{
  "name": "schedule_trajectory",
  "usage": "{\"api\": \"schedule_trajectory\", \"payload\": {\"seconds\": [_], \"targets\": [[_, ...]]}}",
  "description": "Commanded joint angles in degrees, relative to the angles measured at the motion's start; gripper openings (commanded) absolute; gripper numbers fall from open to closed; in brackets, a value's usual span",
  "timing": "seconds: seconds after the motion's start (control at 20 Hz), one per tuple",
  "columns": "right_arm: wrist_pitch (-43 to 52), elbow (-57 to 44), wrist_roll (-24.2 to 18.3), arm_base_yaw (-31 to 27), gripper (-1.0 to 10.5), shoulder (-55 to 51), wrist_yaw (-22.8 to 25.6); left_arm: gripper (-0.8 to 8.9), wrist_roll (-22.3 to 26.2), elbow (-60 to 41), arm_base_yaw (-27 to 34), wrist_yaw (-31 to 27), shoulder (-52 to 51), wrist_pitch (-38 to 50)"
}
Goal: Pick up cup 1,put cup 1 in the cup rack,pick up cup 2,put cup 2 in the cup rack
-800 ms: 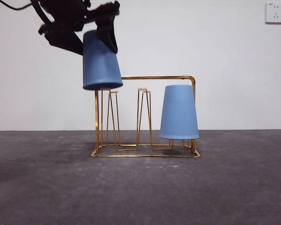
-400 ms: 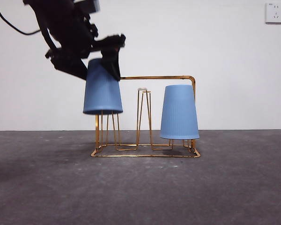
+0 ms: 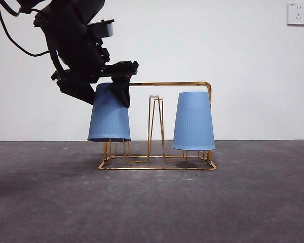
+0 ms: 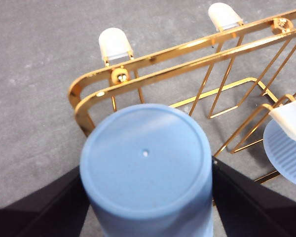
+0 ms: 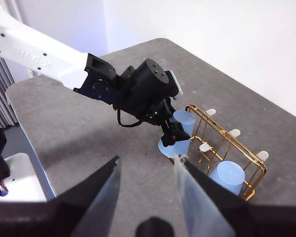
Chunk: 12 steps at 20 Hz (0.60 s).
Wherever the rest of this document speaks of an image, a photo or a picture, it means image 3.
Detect blue ribbed cup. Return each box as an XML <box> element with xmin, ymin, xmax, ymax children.
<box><xmin>87</xmin><ymin>83</ymin><xmax>132</xmax><ymax>143</ymax></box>
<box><xmin>172</xmin><ymin>91</ymin><xmax>216</xmax><ymax>151</ymax></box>

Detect gold wire cup rack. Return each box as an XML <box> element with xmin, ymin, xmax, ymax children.
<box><xmin>98</xmin><ymin>80</ymin><xmax>217</xmax><ymax>171</ymax></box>

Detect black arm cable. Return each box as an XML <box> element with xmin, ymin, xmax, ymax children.
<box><xmin>0</xmin><ymin>0</ymin><xmax>53</xmax><ymax>57</ymax></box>

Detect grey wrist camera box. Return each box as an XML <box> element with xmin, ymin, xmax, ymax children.
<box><xmin>87</xmin><ymin>19</ymin><xmax>115</xmax><ymax>38</ymax></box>

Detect white wall socket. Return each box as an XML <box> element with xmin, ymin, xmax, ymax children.
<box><xmin>287</xmin><ymin>2</ymin><xmax>304</xmax><ymax>26</ymax></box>

